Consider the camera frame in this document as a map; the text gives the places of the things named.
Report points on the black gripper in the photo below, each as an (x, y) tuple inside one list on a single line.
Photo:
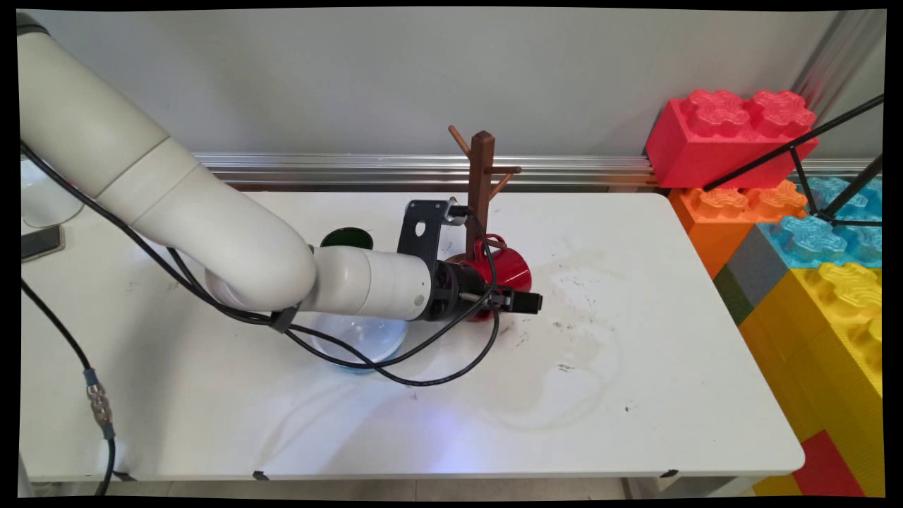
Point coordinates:
[(455, 300)]

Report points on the red ceramic mug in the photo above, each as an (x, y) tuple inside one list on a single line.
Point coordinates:
[(504, 268)]

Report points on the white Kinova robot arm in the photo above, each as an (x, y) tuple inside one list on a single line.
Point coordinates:
[(211, 226)]

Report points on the brown wooden mug tree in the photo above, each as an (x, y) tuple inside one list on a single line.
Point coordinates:
[(482, 176)]

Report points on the white bowl with blue outside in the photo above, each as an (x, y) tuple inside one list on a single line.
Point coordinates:
[(367, 339)]

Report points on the dark green glass cup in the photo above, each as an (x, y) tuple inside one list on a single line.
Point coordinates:
[(347, 238)]

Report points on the big orange toy block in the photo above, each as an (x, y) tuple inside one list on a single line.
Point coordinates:
[(712, 219)]

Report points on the big green toy block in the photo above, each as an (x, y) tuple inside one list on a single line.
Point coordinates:
[(734, 296)]

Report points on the big grey toy block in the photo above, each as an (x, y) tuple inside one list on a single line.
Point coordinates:
[(758, 271)]

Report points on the big red toy block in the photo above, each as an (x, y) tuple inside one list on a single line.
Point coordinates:
[(719, 141)]

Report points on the big blue toy block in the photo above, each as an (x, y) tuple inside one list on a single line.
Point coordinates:
[(811, 240)]

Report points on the black tripod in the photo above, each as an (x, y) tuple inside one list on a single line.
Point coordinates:
[(797, 148)]

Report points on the small red toy block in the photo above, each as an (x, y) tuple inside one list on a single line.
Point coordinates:
[(825, 466)]

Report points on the white ceramic mug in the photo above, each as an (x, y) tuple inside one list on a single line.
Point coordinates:
[(49, 201)]

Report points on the black smartphone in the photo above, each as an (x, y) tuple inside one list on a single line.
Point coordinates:
[(41, 241)]

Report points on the small silver wrist camera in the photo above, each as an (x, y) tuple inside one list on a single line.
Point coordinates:
[(457, 215)]

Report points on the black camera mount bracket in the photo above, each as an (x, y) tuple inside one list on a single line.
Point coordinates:
[(415, 229)]

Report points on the aluminium rail behind table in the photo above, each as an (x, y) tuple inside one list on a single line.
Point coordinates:
[(353, 169)]

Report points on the big yellow toy block wall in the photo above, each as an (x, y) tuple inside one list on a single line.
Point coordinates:
[(825, 353)]

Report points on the aluminium corner post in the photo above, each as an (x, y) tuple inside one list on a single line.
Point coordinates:
[(839, 56)]

